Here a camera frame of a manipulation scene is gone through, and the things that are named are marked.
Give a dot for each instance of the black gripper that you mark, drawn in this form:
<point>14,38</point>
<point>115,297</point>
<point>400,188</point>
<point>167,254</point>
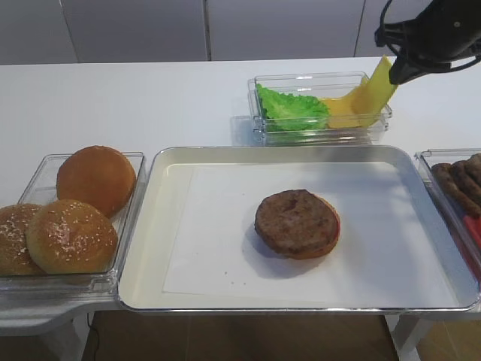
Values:
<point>444,36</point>

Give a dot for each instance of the yellow cheese slice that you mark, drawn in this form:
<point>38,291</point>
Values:
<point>374,94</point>

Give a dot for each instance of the clear lettuce cheese container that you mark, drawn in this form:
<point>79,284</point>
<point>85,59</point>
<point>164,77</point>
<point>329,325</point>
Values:
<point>251,130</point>

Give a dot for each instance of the green lettuce leaf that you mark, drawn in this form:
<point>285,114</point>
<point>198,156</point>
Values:
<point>290,113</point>

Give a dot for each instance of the orange cheese slice in container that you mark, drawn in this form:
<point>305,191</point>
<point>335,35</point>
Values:
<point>342,116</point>

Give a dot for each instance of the clear patty tomato container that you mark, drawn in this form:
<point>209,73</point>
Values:
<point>449,209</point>

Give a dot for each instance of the front brown patty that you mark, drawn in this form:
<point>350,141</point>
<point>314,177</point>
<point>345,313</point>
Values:
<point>473,169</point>

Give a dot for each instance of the middle brown patty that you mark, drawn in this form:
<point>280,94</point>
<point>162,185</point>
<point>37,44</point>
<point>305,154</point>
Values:
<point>465,182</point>

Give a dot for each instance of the back brown patty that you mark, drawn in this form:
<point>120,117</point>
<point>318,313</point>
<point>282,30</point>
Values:
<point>441,172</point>

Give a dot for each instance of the front red tomato slice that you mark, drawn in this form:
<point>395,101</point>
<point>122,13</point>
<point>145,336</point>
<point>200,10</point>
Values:
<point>472,226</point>

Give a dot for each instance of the bottom bun on tray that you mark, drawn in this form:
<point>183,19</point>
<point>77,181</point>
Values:
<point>324,250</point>

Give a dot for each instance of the white paper sheet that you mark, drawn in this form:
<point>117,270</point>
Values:
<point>388,255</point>

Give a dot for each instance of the brown patty on tray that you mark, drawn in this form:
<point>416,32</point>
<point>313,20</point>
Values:
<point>294,221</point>

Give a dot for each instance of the metal serving tray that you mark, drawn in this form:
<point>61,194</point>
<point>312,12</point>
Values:
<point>141,284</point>

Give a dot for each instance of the plain orange bun half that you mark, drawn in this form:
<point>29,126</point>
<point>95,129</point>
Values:
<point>99,176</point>

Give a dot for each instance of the right sesame bun top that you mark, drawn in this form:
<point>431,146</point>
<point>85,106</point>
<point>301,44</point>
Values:
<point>71,237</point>

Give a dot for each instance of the sesame bun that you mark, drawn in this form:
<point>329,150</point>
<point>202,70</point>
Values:
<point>15,258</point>
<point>71,237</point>

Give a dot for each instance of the clear bun container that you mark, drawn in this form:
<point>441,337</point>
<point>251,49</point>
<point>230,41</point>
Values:
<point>41,190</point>

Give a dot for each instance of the left sesame bun top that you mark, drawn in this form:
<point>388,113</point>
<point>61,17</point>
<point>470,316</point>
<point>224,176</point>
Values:
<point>15,258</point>

